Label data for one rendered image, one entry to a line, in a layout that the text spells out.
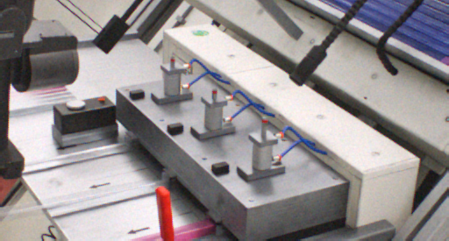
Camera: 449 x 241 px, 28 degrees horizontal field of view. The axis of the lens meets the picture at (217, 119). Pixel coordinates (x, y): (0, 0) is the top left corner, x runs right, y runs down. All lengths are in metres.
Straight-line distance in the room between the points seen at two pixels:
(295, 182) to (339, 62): 0.23
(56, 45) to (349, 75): 0.39
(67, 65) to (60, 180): 0.20
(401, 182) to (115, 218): 0.32
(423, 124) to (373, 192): 0.10
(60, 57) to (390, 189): 0.39
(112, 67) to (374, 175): 0.57
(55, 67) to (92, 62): 0.50
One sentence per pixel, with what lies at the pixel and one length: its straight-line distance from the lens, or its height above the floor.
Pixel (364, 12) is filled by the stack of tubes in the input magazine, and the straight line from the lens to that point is 1.16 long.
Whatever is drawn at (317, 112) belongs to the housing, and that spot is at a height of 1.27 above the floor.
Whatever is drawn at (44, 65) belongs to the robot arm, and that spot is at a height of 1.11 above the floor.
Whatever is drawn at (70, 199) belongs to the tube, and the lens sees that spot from 1.04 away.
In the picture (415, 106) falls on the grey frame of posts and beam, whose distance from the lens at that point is 1.07.
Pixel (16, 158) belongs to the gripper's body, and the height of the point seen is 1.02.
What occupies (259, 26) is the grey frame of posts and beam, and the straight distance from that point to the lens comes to 1.31.
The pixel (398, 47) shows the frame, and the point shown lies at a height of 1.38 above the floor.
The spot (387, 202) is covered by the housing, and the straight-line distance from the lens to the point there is 1.03.
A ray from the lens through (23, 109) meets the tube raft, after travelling 1.27.
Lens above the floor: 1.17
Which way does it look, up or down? level
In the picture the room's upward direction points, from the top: 39 degrees clockwise
